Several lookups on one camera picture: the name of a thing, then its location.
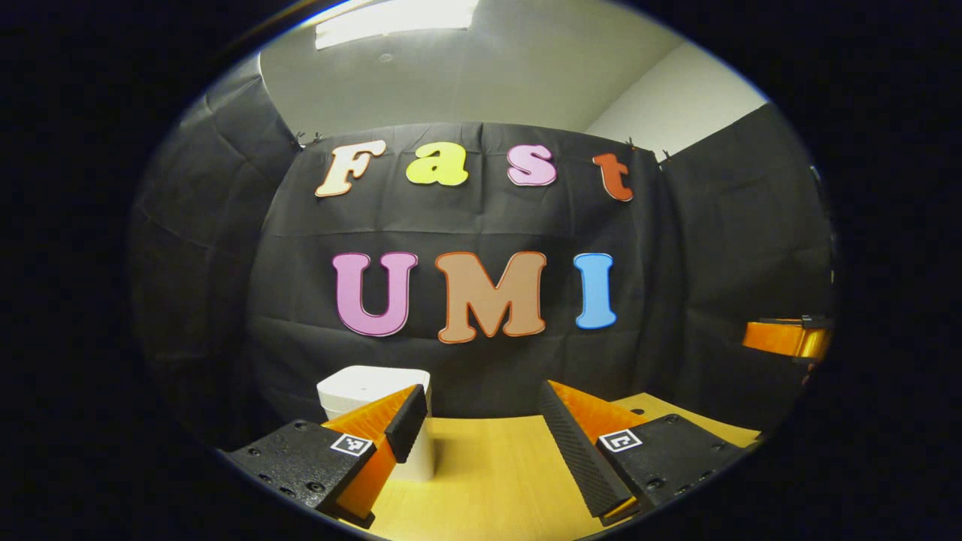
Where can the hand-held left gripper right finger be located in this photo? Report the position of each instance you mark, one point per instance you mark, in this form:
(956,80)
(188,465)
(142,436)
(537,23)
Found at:
(577,451)

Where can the wooden desktop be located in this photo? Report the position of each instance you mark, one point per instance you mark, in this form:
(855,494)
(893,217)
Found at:
(488,488)

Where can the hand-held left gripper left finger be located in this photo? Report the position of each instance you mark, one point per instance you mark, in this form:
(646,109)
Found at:
(407,424)

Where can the white desktop garbage bin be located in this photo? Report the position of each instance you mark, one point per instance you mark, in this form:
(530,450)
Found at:
(368,383)

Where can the ceiling light panel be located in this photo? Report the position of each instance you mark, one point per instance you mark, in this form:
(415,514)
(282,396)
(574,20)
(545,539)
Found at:
(398,22)

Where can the black backdrop cloth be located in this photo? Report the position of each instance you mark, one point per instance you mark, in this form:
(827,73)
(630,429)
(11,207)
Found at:
(466,225)

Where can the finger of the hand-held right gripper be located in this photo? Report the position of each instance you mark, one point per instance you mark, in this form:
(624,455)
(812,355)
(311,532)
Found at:
(782,340)

